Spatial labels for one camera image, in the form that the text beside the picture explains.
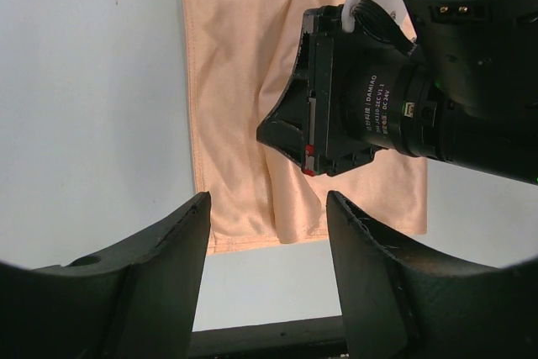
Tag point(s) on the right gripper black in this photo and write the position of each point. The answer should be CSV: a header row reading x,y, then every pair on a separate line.
x,y
333,114

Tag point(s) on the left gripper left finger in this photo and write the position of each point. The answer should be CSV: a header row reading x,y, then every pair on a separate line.
x,y
134,299

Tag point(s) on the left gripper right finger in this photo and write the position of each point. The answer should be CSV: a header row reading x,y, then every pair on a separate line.
x,y
402,299

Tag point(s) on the peach satin napkin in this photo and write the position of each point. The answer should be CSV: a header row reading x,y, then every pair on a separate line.
x,y
240,54

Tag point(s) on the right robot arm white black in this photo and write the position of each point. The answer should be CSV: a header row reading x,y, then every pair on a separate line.
x,y
463,91

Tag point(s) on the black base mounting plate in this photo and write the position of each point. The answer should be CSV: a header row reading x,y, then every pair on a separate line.
x,y
306,338

